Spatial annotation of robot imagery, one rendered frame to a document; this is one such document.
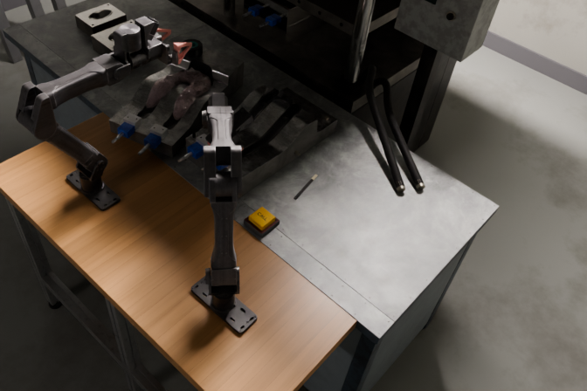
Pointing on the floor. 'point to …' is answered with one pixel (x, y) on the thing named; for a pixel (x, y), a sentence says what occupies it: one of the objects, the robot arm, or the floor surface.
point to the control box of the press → (447, 13)
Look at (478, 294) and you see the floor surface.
